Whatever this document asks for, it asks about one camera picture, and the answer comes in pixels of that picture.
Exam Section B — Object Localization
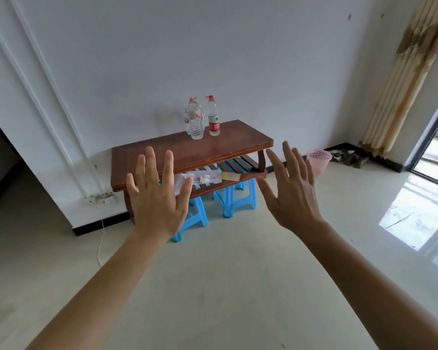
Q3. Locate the white door frame trim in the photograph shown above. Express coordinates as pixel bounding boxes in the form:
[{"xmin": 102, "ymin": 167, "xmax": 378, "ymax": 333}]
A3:
[{"xmin": 0, "ymin": 0, "xmax": 114, "ymax": 205}]

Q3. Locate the person's right forearm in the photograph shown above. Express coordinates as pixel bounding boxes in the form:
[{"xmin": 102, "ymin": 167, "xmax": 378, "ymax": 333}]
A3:
[{"xmin": 301, "ymin": 222, "xmax": 438, "ymax": 350}]

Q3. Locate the pink plastic basket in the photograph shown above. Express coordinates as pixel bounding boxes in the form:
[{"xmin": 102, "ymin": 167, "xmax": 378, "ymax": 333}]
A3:
[{"xmin": 306, "ymin": 149, "xmax": 333, "ymax": 178}]

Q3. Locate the red label red cap bottle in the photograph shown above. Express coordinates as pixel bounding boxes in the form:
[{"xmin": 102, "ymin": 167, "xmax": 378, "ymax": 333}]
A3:
[{"xmin": 205, "ymin": 95, "xmax": 221, "ymax": 137}]

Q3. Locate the white rag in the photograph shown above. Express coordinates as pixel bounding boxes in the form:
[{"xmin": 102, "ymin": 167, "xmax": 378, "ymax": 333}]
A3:
[
  {"xmin": 189, "ymin": 170, "xmax": 223, "ymax": 186},
  {"xmin": 173, "ymin": 173, "xmax": 196, "ymax": 195}
]

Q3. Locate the cluster of dark shoes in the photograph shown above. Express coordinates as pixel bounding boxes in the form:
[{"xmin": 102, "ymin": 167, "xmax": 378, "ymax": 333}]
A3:
[{"xmin": 330, "ymin": 149, "xmax": 369, "ymax": 168}]

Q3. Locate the person's left hand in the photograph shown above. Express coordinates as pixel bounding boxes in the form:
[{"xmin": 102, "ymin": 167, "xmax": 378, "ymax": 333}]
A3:
[{"xmin": 125, "ymin": 146, "xmax": 195, "ymax": 243}]

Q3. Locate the beige curtain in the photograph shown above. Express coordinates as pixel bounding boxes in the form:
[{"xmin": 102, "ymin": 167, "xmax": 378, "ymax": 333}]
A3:
[{"xmin": 359, "ymin": 0, "xmax": 438, "ymax": 157}]

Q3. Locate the blue plastic stool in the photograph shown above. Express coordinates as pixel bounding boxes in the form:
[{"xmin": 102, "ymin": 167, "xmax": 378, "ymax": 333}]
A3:
[
  {"xmin": 212, "ymin": 178, "xmax": 257, "ymax": 219},
  {"xmin": 170, "ymin": 195, "xmax": 209, "ymax": 243}
]

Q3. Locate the white floor cable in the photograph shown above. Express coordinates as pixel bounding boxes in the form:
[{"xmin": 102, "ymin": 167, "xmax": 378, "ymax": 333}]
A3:
[{"xmin": 96, "ymin": 219, "xmax": 106, "ymax": 266}]

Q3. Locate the dark red wooden table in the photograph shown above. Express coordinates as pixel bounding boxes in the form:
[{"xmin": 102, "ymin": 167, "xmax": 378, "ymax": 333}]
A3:
[{"xmin": 110, "ymin": 119, "xmax": 274, "ymax": 225}]

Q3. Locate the large bottle red ring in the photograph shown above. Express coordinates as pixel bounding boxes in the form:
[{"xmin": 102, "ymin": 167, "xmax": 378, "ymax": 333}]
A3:
[{"xmin": 186, "ymin": 97, "xmax": 205, "ymax": 140}]

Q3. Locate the person's left forearm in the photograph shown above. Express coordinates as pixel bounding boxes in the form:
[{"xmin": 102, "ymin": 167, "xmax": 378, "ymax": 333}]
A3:
[{"xmin": 25, "ymin": 231, "xmax": 168, "ymax": 350}]

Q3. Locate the black-framed sliding glass door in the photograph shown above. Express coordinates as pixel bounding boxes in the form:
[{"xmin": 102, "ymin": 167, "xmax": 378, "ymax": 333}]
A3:
[{"xmin": 405, "ymin": 83, "xmax": 438, "ymax": 190}]

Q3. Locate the person's right hand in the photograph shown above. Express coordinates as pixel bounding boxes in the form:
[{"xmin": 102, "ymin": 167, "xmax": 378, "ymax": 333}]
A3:
[{"xmin": 255, "ymin": 140, "xmax": 329, "ymax": 242}]

